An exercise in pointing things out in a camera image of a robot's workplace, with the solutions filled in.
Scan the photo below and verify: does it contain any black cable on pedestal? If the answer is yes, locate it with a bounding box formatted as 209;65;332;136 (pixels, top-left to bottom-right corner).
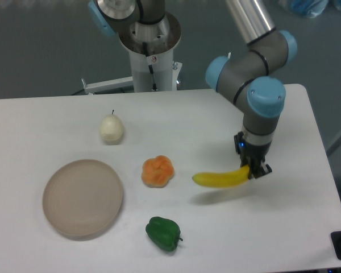
142;42;158;92

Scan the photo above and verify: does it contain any white pear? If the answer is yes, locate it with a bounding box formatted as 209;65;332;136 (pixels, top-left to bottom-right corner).
99;110;124;144

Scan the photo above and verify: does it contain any white metal bracket left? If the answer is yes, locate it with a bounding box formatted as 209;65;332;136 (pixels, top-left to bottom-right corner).
81;76;133;94

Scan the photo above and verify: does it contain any blue plastic bag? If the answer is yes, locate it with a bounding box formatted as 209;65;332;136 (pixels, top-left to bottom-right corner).
277;0;341;19

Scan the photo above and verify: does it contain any green bell pepper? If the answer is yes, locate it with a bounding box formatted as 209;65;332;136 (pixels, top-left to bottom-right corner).
145;216;183;253

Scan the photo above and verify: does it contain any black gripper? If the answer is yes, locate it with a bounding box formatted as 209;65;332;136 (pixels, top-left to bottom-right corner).
234;131;272;179

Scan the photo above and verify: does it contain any beige round plate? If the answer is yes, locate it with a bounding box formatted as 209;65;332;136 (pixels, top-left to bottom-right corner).
42;159;123;241

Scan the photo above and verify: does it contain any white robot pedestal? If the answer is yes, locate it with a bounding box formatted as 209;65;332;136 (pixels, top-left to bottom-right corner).
119;12;182;93

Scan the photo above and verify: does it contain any yellow banana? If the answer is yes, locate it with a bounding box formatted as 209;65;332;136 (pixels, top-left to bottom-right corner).
192;165;249;188

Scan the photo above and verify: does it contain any orange braided bread roll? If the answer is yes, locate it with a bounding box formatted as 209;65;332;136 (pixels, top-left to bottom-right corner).
141;155;174;188

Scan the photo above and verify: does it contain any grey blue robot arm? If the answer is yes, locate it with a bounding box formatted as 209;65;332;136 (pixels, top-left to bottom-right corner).
88;1;297;178

